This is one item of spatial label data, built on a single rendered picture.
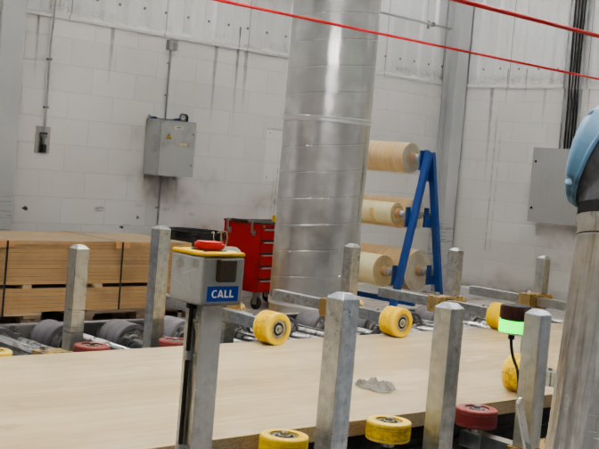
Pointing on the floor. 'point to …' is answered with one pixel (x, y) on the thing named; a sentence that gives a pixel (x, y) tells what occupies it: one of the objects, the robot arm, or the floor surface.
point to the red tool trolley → (253, 253)
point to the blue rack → (428, 173)
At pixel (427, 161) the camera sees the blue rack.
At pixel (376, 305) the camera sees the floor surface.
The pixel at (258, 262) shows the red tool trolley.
